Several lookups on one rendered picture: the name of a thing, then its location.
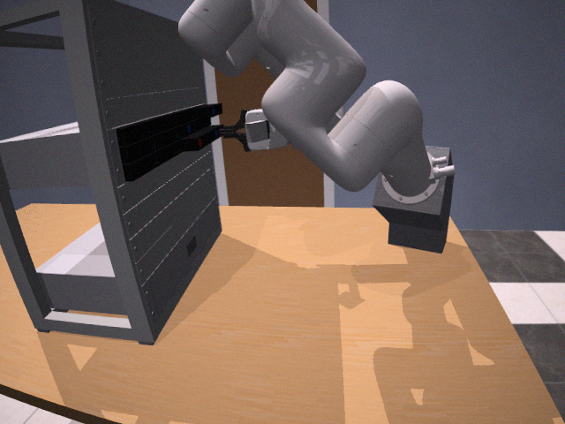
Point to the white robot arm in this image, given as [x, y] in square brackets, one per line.
[321, 72]

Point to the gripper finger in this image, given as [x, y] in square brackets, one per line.
[238, 135]
[239, 125]

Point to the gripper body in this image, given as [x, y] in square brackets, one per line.
[276, 139]

